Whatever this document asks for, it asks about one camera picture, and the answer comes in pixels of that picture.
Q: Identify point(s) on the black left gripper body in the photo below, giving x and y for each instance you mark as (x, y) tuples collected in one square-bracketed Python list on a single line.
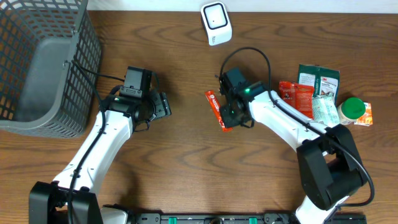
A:
[(161, 108)]

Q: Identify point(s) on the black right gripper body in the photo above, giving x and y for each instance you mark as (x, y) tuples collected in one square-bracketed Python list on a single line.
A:
[(231, 118)]

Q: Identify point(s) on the red white sachet stick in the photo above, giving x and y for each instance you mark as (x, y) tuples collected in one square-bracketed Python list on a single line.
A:
[(215, 105)]

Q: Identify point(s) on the red snack pouch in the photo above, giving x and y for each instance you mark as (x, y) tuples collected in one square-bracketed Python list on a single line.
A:
[(298, 96)]

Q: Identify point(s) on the pale green wet wipes pack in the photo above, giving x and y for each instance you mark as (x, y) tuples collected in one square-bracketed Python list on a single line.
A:
[(324, 110)]

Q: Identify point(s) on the green 3M gloves package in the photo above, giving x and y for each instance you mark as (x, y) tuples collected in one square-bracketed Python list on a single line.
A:
[(324, 80)]

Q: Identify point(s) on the green-lidded seasoning jar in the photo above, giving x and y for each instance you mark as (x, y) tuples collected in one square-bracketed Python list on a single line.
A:
[(350, 110)]

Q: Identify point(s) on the orange snack packet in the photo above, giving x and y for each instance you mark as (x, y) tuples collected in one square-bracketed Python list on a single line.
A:
[(367, 118)]

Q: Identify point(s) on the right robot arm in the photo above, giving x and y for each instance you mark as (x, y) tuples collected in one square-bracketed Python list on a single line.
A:
[(330, 167)]

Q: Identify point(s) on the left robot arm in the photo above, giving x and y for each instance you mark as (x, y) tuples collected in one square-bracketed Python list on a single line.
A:
[(72, 195)]

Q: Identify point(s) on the white barcode scanner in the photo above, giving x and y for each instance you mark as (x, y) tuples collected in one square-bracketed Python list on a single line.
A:
[(216, 23)]

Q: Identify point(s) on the grey plastic mesh basket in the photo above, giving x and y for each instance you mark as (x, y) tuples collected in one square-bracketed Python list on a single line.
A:
[(49, 58)]

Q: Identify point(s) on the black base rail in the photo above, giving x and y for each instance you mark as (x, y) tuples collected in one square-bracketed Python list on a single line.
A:
[(211, 218)]

